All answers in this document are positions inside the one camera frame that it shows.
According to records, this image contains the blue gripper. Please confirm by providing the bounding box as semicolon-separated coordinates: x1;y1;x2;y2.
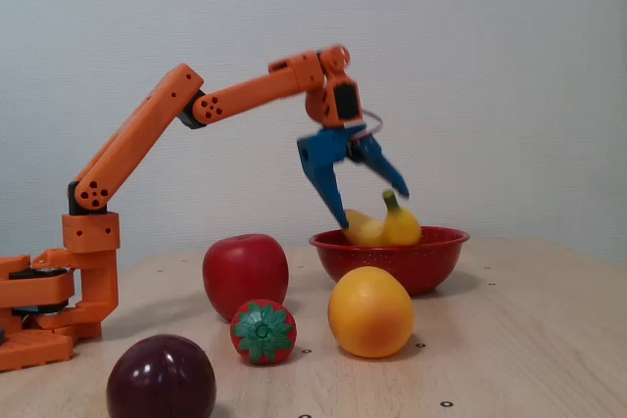
296;124;410;229

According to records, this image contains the yellow toy banana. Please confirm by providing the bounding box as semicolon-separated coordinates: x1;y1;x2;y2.
341;189;423;249

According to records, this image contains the red speckled enamel bowl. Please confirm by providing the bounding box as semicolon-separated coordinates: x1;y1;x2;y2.
308;225;470;298

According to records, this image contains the toy orange fruit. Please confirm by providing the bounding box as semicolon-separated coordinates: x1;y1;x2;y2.
327;265;415;359

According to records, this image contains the red toy apple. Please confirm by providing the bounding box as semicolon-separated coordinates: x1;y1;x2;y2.
202;233;290;323

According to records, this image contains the red toy strawberry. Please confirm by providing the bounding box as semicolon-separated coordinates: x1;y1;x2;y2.
229;298;298;366

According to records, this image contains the dark purple toy plum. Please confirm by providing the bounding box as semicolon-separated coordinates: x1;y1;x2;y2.
106;333;217;418

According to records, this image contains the white red black servo cable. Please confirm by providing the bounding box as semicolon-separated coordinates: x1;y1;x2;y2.
353;111;385;144

